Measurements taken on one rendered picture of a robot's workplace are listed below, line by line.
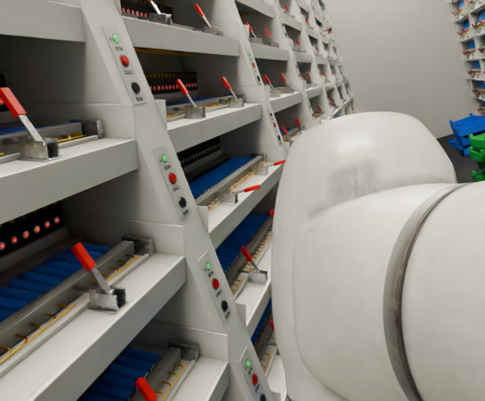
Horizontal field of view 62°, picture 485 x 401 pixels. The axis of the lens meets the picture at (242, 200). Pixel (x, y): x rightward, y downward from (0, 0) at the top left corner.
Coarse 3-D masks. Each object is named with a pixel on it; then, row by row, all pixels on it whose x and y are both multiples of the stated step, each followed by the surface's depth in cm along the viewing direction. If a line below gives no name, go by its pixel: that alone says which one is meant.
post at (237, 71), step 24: (168, 0) 124; (192, 0) 121; (216, 0) 119; (240, 24) 126; (240, 48) 121; (216, 72) 126; (240, 72) 123; (264, 96) 129; (264, 120) 125; (240, 144) 130; (264, 144) 127
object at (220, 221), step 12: (216, 156) 125; (240, 156) 131; (252, 156) 128; (264, 156) 126; (276, 156) 127; (192, 168) 109; (276, 168) 121; (252, 180) 108; (264, 180) 108; (276, 180) 121; (252, 192) 98; (264, 192) 109; (216, 204) 88; (228, 204) 88; (240, 204) 89; (252, 204) 99; (204, 216) 72; (216, 216) 81; (228, 216) 82; (240, 216) 90; (216, 228) 76; (228, 228) 83; (216, 240) 77
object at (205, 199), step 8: (256, 160) 120; (248, 168) 112; (232, 176) 102; (240, 176) 105; (224, 184) 95; (232, 184) 100; (240, 184) 100; (208, 192) 89; (200, 200) 83; (208, 200) 86
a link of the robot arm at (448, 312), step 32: (480, 192) 14; (448, 224) 14; (480, 224) 12; (416, 256) 14; (448, 256) 13; (480, 256) 12; (416, 288) 14; (448, 288) 12; (480, 288) 11; (416, 320) 13; (448, 320) 12; (480, 320) 11; (416, 352) 13; (448, 352) 12; (480, 352) 11; (416, 384) 14; (448, 384) 12; (480, 384) 11
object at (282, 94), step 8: (264, 80) 191; (272, 80) 190; (280, 80) 189; (288, 80) 187; (296, 80) 186; (272, 88) 148; (280, 88) 179; (288, 88) 172; (296, 88) 187; (272, 96) 149; (280, 96) 154; (288, 96) 160; (296, 96) 176; (272, 104) 137; (280, 104) 148; (288, 104) 162
